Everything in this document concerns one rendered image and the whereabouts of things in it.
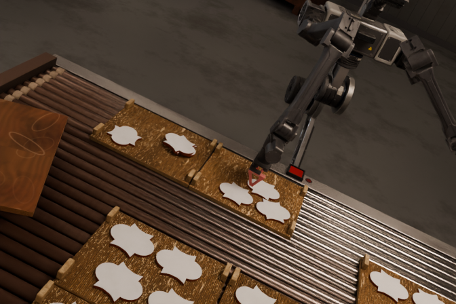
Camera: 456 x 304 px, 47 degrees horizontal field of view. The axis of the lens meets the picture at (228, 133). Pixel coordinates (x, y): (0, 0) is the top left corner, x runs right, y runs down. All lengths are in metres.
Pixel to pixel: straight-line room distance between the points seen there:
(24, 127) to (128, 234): 0.48
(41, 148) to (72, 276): 0.43
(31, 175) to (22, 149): 0.12
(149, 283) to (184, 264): 0.13
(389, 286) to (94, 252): 1.01
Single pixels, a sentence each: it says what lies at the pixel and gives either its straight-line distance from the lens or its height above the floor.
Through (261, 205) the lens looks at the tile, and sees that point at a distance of 1.98.
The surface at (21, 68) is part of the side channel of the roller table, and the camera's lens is 2.31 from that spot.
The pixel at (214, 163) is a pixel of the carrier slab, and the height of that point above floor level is 0.94.
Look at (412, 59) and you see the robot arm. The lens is 2.12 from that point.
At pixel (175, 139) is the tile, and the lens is 2.09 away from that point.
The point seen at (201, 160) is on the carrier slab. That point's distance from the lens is 2.08.
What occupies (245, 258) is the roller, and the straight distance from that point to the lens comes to 1.78.
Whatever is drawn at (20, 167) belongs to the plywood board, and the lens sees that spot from 1.63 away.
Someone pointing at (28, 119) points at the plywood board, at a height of 1.04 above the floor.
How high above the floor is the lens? 2.06
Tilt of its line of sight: 29 degrees down
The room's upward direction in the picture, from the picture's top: 23 degrees clockwise
